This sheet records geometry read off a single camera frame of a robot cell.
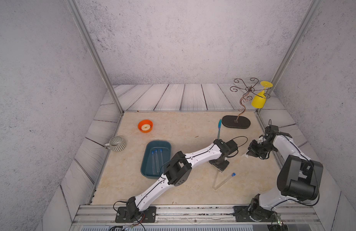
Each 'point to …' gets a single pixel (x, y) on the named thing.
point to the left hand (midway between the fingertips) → (223, 170)
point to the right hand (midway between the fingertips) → (249, 151)
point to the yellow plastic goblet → (259, 100)
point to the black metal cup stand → (234, 121)
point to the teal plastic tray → (155, 154)
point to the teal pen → (219, 125)
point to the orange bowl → (145, 125)
